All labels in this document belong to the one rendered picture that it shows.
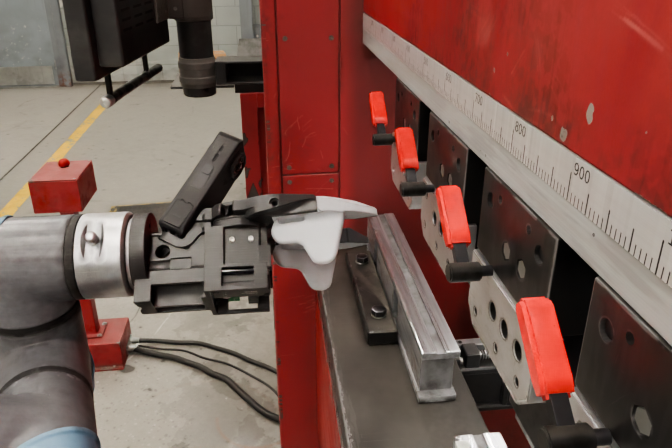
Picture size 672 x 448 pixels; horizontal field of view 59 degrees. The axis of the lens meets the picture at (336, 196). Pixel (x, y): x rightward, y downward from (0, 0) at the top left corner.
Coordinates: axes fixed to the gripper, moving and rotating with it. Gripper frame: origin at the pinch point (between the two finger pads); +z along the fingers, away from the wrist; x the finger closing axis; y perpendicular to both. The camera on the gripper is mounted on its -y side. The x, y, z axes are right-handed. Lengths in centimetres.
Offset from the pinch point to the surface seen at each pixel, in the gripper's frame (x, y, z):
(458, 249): 0.5, 3.6, 8.8
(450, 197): 0.9, -1.5, 8.9
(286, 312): -95, -19, -6
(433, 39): -3.5, -24.9, 12.1
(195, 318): -213, -53, -44
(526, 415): -7.7, 17.6, 15.0
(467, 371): -55, 5, 25
